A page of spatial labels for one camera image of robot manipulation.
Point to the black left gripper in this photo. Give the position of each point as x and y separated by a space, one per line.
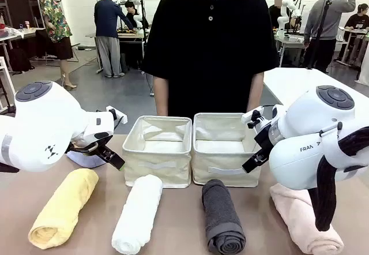
92 150

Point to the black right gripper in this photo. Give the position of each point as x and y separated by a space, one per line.
263 138

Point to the lavender blue towel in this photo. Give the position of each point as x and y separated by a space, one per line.
83 159

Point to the white towel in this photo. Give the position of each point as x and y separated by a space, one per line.
135 217

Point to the dark grey towel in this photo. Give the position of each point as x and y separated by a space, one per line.
222 220

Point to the yellow towel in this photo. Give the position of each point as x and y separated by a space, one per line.
63 209

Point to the pink towel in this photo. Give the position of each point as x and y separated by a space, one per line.
299 226

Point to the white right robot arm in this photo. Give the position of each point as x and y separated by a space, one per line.
305 157

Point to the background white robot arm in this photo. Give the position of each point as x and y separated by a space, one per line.
284 9
139 7

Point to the person's left forearm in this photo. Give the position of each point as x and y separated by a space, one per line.
256 90

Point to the person's right forearm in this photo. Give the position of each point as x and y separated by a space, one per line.
161 96

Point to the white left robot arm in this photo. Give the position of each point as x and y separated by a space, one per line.
43 122

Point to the cream fabric storage bin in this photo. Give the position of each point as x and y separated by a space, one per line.
225 177
155 171

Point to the large white table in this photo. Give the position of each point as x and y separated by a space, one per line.
288 84

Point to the person in black polo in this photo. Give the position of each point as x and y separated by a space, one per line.
210 50

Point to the grey background desk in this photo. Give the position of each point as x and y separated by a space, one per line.
129 37

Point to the black backpack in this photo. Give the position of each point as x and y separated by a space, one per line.
18 60

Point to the man in navy jacket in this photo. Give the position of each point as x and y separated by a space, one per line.
106 15

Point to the seated person in black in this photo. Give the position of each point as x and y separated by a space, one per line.
134 15

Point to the woman in floral shirt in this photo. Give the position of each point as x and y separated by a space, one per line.
54 21

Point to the background person blurred face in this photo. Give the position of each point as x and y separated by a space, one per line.
275 11

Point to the man in grey sweater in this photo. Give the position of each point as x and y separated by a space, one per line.
331 18

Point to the seated woman in black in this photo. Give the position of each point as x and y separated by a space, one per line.
357 21

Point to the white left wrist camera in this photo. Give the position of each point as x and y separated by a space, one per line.
119 118

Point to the black camera tripod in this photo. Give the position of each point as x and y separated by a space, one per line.
324 21

